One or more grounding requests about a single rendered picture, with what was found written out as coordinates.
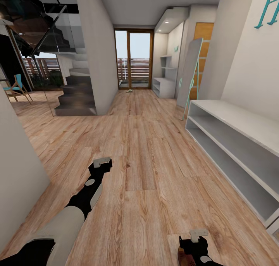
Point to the standing mirror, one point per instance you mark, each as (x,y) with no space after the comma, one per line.
(187,81)

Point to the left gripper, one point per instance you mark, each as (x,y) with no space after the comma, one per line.
(104,168)

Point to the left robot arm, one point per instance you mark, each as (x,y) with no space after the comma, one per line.
(52,245)

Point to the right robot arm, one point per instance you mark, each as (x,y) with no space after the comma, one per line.
(197,246)

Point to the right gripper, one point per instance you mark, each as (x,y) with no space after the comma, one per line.
(189,247)

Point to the door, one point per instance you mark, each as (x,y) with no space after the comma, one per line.
(134,58)
(202,30)

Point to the sandal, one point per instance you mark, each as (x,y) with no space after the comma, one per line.
(185,260)

